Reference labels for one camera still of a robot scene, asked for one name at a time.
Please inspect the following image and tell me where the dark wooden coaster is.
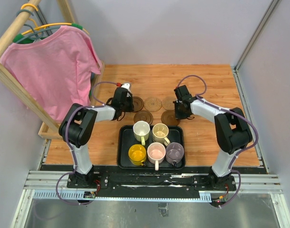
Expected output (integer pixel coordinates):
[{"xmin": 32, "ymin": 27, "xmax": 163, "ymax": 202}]
[
  {"xmin": 161, "ymin": 110, "xmax": 180, "ymax": 126},
  {"xmin": 133, "ymin": 110, "xmax": 153, "ymax": 125},
  {"xmin": 132, "ymin": 96, "xmax": 144, "ymax": 113}
]

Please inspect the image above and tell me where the woven rattan coaster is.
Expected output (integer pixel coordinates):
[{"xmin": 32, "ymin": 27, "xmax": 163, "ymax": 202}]
[
  {"xmin": 144, "ymin": 97, "xmax": 162, "ymax": 112},
  {"xmin": 162, "ymin": 96, "xmax": 176, "ymax": 110}
]

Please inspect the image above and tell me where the cream cartoon cup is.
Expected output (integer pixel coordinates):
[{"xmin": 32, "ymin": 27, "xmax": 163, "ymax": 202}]
[{"xmin": 152, "ymin": 123, "xmax": 170, "ymax": 146}]

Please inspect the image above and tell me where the purple cup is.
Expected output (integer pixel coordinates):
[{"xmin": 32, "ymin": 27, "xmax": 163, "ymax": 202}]
[{"xmin": 165, "ymin": 142, "xmax": 185, "ymax": 167}]

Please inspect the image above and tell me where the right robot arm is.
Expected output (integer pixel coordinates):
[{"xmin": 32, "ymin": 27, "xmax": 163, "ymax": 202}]
[{"xmin": 174, "ymin": 85, "xmax": 253, "ymax": 190}]

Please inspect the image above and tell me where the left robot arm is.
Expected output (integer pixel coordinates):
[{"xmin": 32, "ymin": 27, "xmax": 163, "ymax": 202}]
[{"xmin": 58, "ymin": 83, "xmax": 134, "ymax": 188}]

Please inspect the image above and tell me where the white faceted cup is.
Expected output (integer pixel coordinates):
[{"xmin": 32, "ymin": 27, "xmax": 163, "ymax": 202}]
[{"xmin": 133, "ymin": 121, "xmax": 150, "ymax": 146}]

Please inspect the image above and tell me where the pink cup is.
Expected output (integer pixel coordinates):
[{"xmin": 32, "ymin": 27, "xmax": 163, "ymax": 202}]
[{"xmin": 147, "ymin": 142, "xmax": 166, "ymax": 171}]

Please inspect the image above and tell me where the yellow cup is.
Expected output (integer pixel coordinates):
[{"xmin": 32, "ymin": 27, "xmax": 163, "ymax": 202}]
[{"xmin": 128, "ymin": 144, "xmax": 147, "ymax": 166}]

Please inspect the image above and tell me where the black tray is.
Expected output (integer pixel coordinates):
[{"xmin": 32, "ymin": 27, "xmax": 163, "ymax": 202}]
[{"xmin": 117, "ymin": 125, "xmax": 186, "ymax": 171}]

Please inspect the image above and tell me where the pink t-shirt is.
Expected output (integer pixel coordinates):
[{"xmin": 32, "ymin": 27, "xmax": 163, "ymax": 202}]
[{"xmin": 0, "ymin": 26, "xmax": 102, "ymax": 123}]

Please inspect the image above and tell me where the wooden clothes rack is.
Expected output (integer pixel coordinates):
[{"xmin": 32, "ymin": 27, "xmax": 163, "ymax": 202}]
[{"xmin": 0, "ymin": 0, "xmax": 105, "ymax": 141}]

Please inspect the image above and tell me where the yellow hanger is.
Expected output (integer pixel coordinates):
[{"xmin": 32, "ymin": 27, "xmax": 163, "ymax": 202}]
[{"xmin": 27, "ymin": 0, "xmax": 90, "ymax": 35}]

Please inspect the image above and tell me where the grey hanger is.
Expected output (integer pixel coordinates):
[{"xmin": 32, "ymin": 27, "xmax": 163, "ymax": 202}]
[{"xmin": 12, "ymin": 18, "xmax": 59, "ymax": 44}]

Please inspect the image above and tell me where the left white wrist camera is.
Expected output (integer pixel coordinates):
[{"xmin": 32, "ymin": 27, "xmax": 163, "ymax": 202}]
[{"xmin": 116, "ymin": 83, "xmax": 131, "ymax": 92}]

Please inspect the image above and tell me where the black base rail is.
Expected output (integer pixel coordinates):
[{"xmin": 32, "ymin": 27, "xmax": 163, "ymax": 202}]
[{"xmin": 37, "ymin": 163, "xmax": 278, "ymax": 202}]

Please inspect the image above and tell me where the right aluminium frame post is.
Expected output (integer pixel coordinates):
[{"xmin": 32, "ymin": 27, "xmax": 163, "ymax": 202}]
[{"xmin": 233, "ymin": 0, "xmax": 282, "ymax": 72}]

